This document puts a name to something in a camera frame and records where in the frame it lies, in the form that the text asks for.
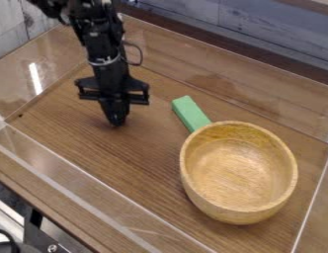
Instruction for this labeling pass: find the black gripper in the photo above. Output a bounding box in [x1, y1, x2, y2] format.
[75, 59, 150, 127]

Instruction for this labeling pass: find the green rectangular block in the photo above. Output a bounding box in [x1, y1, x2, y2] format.
[171, 96, 211, 132]

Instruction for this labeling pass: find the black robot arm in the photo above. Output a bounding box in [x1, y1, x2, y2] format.
[27, 0, 150, 127]

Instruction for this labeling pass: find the wooden brown bowl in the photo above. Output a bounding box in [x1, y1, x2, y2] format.
[179, 121, 298, 225]

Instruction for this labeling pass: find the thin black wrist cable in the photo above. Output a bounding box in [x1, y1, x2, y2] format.
[122, 41, 146, 67]

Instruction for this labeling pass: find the clear acrylic enclosure wall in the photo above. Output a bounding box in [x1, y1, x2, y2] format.
[0, 18, 328, 253]

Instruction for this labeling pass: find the black table frame bracket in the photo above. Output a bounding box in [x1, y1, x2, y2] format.
[23, 209, 83, 253]

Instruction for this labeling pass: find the black cable lower left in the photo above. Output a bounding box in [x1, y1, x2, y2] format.
[0, 228, 20, 253]

